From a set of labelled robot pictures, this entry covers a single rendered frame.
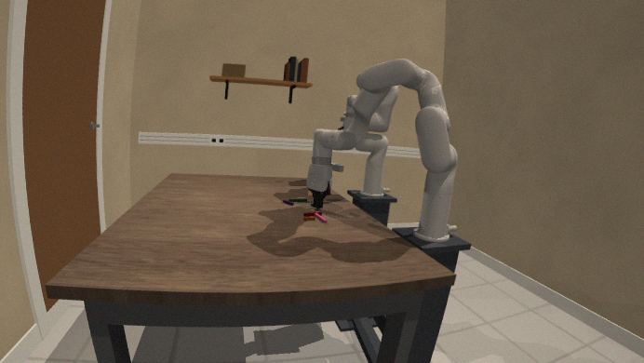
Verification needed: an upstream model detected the pink rod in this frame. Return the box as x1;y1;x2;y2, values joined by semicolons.
315;213;327;223

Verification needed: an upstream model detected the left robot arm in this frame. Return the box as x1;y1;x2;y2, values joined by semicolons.
312;59;458;242

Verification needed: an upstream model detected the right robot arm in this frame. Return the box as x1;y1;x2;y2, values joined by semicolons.
343;86;398;197

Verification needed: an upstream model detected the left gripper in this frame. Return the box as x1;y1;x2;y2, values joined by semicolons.
306;163;332;208

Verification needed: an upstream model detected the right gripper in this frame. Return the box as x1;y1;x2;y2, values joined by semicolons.
338;117;353;130

